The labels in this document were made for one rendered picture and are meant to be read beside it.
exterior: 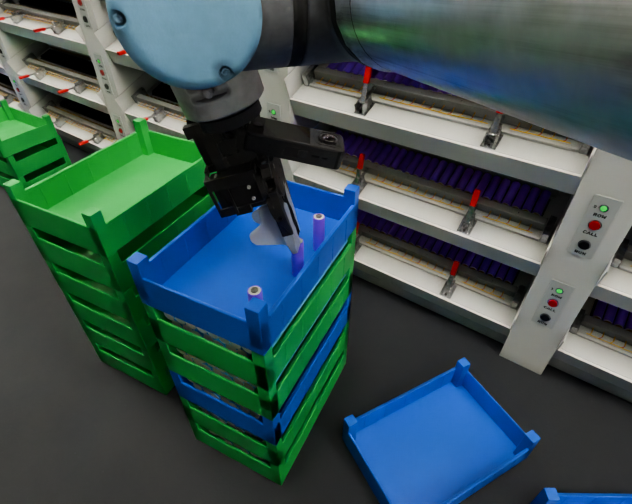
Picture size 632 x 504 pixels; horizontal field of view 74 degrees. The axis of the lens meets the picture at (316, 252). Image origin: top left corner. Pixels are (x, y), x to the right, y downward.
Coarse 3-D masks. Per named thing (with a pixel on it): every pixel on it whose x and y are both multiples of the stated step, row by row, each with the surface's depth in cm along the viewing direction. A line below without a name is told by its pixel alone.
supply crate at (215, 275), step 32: (320, 192) 71; (352, 192) 66; (192, 224) 63; (224, 224) 70; (256, 224) 72; (352, 224) 69; (160, 256) 58; (192, 256) 65; (224, 256) 65; (256, 256) 65; (288, 256) 65; (320, 256) 60; (160, 288) 53; (192, 288) 60; (224, 288) 60; (288, 288) 53; (192, 320) 55; (224, 320) 51; (256, 320) 47; (288, 320) 55; (256, 352) 52
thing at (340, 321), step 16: (336, 320) 80; (336, 336) 82; (320, 352) 74; (320, 368) 78; (176, 384) 71; (192, 384) 75; (304, 384) 71; (192, 400) 72; (208, 400) 69; (288, 400) 67; (224, 416) 70; (240, 416) 66; (288, 416) 68; (256, 432) 67; (272, 432) 64
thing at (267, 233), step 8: (264, 208) 51; (288, 208) 53; (264, 216) 52; (272, 216) 52; (288, 216) 52; (264, 224) 53; (272, 224) 53; (256, 232) 54; (264, 232) 54; (272, 232) 54; (280, 232) 54; (296, 232) 55; (256, 240) 54; (264, 240) 54; (272, 240) 55; (280, 240) 55; (288, 240) 54; (296, 240) 55; (296, 248) 56
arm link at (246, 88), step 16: (240, 80) 41; (256, 80) 43; (176, 96) 42; (192, 96) 41; (208, 96) 40; (224, 96) 41; (240, 96) 41; (256, 96) 43; (192, 112) 42; (208, 112) 41; (224, 112) 41
